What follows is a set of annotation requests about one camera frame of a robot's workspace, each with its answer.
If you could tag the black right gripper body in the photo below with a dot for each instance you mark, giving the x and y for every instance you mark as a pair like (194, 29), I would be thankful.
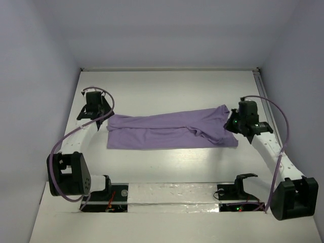
(233, 124)

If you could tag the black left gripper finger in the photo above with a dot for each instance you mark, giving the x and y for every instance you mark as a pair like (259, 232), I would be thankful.
(105, 112)
(89, 112)

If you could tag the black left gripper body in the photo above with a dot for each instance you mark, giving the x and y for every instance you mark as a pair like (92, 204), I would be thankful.
(101, 109)

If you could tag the purple t shirt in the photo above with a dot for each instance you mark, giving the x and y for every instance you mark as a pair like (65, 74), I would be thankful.
(186, 129)

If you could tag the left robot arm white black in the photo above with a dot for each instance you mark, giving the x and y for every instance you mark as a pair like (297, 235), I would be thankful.
(68, 172)

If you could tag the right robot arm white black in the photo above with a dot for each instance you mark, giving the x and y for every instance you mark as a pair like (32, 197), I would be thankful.
(292, 194)

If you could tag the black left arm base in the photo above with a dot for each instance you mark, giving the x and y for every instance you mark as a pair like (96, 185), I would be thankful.
(113, 201)

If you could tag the aluminium rail right side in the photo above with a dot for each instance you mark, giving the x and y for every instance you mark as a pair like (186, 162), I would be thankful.
(266, 104)

